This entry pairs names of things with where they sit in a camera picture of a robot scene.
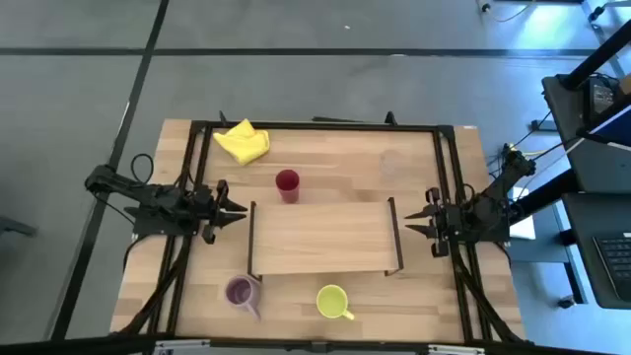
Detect black electronic box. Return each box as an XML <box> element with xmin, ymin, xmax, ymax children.
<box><xmin>584</xmin><ymin>76</ymin><xmax>620</xmax><ymax>122</ymax></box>

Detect purple mug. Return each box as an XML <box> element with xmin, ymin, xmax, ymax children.
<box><xmin>224</xmin><ymin>274</ymin><xmax>262</xmax><ymax>321</ymax></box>

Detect red plastic cup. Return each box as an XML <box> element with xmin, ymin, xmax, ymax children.
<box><xmin>274</xmin><ymin>169</ymin><xmax>301</xmax><ymax>204</ymax></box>

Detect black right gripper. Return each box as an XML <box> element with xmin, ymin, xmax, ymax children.
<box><xmin>404</xmin><ymin>186</ymin><xmax>464</xmax><ymax>257</ymax></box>

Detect clear glass cup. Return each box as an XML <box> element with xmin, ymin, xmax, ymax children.
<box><xmin>378</xmin><ymin>149</ymin><xmax>406</xmax><ymax>179</ymax></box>

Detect black laptop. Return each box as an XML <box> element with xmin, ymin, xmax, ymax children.
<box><xmin>561</xmin><ymin>190</ymin><xmax>631</xmax><ymax>311</ymax></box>

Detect wooden tray with black handles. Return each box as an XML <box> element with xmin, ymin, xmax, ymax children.
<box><xmin>247</xmin><ymin>196</ymin><xmax>405</xmax><ymax>282</ymax></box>

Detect grey furniture leg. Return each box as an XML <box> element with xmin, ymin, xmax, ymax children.
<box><xmin>0</xmin><ymin>215</ymin><xmax>38</xmax><ymax>238</ymax></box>

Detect black rig crossbar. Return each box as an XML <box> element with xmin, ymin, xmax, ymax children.
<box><xmin>0</xmin><ymin>333</ymin><xmax>631</xmax><ymax>355</ymax></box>

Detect yellow-green mug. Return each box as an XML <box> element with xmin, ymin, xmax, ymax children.
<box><xmin>315</xmin><ymin>284</ymin><xmax>356</xmax><ymax>321</ymax></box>

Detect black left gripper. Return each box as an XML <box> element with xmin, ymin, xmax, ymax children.
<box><xmin>194</xmin><ymin>179</ymin><xmax>248</xmax><ymax>246</ymax></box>

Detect black side desk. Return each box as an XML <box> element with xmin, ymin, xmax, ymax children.
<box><xmin>541</xmin><ymin>73</ymin><xmax>631</xmax><ymax>193</ymax></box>

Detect black aluminium table frame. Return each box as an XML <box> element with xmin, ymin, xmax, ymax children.
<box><xmin>117</xmin><ymin>110</ymin><xmax>533</xmax><ymax>346</ymax></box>

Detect yellow cloth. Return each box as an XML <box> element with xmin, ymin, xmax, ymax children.
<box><xmin>212</xmin><ymin>117</ymin><xmax>271</xmax><ymax>167</ymax></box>

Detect black metal pole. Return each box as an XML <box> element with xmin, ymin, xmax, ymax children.
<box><xmin>559</xmin><ymin>19</ymin><xmax>631</xmax><ymax>91</ymax></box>
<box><xmin>507</xmin><ymin>170</ymin><xmax>578</xmax><ymax>223</ymax></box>

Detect silver metal bracket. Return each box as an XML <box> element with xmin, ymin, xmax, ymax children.
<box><xmin>427</xmin><ymin>343</ymin><xmax>487</xmax><ymax>355</ymax></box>
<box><xmin>153</xmin><ymin>338</ymin><xmax>212</xmax><ymax>355</ymax></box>

